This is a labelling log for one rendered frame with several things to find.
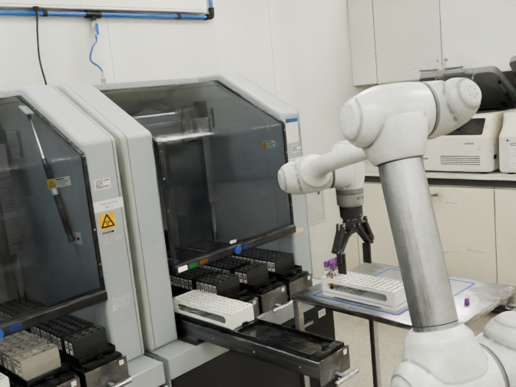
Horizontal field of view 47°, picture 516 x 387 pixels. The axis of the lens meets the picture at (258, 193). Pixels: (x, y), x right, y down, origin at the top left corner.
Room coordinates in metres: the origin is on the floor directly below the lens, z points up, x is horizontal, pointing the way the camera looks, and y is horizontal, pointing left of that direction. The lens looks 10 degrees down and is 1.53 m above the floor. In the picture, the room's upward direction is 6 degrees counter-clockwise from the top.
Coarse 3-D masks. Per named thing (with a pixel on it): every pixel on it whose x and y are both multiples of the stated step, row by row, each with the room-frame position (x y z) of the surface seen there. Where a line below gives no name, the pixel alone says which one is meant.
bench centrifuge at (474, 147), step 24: (432, 72) 3.94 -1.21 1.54; (456, 72) 3.79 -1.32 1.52; (480, 72) 3.69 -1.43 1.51; (504, 96) 3.87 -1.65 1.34; (480, 120) 3.62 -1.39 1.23; (432, 144) 3.80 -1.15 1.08; (456, 144) 3.68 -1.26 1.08; (480, 144) 3.56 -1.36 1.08; (432, 168) 3.80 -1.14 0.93; (456, 168) 3.68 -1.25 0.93; (480, 168) 3.57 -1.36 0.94
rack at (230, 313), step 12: (180, 300) 1.92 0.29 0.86; (192, 300) 1.91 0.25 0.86; (204, 300) 1.89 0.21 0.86; (216, 300) 1.88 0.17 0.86; (228, 300) 1.87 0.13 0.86; (180, 312) 1.92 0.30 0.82; (192, 312) 1.90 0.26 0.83; (204, 312) 1.89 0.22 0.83; (216, 312) 1.79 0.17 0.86; (228, 312) 1.77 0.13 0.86; (240, 312) 1.77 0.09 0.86; (252, 312) 1.80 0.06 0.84; (228, 324) 1.75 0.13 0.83; (240, 324) 1.76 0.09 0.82
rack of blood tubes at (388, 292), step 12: (324, 276) 1.96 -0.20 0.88; (336, 276) 1.96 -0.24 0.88; (348, 276) 1.95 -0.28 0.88; (360, 276) 1.93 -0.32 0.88; (372, 276) 1.92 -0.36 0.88; (324, 288) 1.95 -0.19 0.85; (336, 288) 1.94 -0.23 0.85; (348, 288) 1.93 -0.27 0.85; (360, 288) 1.84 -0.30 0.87; (372, 288) 1.80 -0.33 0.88; (384, 288) 1.79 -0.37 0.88; (396, 288) 1.78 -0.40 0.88; (360, 300) 1.84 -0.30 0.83; (372, 300) 1.80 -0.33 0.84; (384, 300) 1.83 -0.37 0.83; (396, 300) 1.75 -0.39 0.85
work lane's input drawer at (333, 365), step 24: (192, 336) 1.86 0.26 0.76; (216, 336) 1.77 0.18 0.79; (240, 336) 1.70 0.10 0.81; (264, 336) 1.69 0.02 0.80; (288, 336) 1.68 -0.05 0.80; (312, 336) 1.65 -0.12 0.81; (264, 360) 1.62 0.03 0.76; (288, 360) 1.56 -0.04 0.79; (312, 360) 1.50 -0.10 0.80; (336, 360) 1.53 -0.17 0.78; (336, 384) 1.46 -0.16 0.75
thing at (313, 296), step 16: (368, 272) 2.16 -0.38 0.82; (384, 272) 2.14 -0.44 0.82; (400, 272) 2.12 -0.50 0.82; (320, 288) 2.03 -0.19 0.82; (464, 288) 1.89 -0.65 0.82; (480, 288) 1.87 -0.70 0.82; (496, 288) 1.86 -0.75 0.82; (512, 288) 1.84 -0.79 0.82; (320, 304) 1.89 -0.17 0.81; (336, 304) 1.86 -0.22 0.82; (352, 304) 1.84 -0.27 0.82; (464, 304) 1.75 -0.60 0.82; (480, 304) 1.73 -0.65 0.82; (496, 304) 1.74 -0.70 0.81; (512, 304) 1.80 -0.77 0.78; (384, 320) 1.70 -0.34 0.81; (400, 320) 1.67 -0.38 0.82; (464, 320) 1.63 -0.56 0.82; (304, 384) 1.97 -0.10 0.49
